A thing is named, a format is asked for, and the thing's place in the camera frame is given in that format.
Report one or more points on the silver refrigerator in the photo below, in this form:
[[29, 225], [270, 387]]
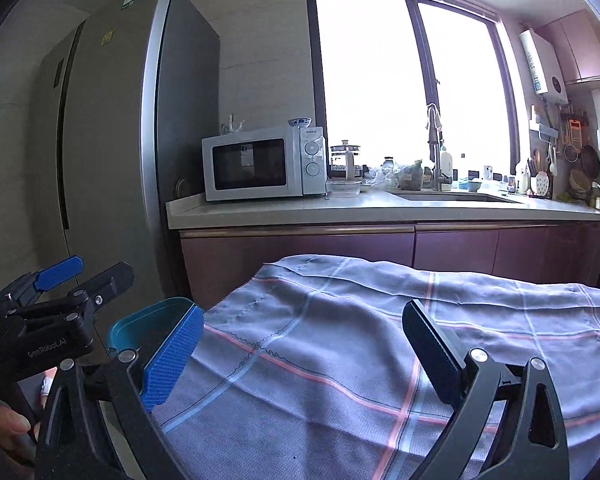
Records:
[[118, 113]]

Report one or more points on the person's left hand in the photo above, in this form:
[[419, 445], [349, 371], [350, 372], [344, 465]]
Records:
[[15, 439]]

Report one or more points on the white kitchen countertop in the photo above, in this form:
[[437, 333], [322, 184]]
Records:
[[371, 207]]

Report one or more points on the purple kitchen base cabinets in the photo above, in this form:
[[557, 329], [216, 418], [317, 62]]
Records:
[[218, 261]]

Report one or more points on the white wall water heater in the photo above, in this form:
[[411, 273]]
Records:
[[544, 68]]

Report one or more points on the white soap dispenser bottle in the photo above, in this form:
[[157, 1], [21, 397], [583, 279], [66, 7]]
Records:
[[446, 167]]

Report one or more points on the chrome kitchen faucet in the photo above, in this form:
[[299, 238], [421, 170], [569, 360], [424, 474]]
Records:
[[434, 127]]

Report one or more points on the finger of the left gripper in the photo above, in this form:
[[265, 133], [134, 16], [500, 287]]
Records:
[[106, 286], [58, 274]]

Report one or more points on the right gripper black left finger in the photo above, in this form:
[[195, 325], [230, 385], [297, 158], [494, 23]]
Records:
[[98, 423]]

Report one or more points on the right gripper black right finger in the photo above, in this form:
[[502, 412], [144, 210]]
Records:
[[530, 442]]

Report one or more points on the blue white bowl on microwave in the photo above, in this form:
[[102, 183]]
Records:
[[300, 122]]

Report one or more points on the grey plaid tablecloth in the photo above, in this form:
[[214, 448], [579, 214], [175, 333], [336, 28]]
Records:
[[304, 371]]

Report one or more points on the teal plastic trash bin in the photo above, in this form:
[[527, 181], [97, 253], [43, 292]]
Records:
[[169, 329]]

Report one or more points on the white microwave oven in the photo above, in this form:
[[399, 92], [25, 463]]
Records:
[[278, 162]]

